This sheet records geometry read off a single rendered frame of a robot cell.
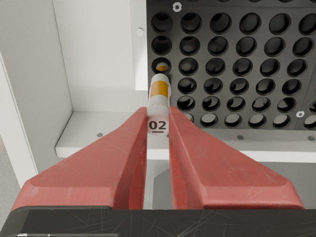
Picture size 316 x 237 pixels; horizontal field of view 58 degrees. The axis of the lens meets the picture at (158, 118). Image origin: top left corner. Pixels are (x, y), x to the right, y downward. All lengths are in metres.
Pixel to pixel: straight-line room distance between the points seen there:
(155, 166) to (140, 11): 1.21
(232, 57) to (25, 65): 0.14
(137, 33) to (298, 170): 0.39
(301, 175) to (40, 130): 0.42
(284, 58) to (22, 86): 0.17
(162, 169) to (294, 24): 1.27
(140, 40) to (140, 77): 0.03
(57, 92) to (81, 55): 0.04
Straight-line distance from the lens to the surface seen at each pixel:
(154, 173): 1.45
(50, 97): 0.25
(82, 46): 0.27
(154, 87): 0.15
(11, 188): 1.81
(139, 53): 0.25
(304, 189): 0.53
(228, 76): 0.20
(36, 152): 0.23
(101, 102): 0.29
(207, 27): 0.19
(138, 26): 0.24
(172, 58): 0.19
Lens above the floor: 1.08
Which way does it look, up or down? 57 degrees down
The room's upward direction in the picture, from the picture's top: 177 degrees counter-clockwise
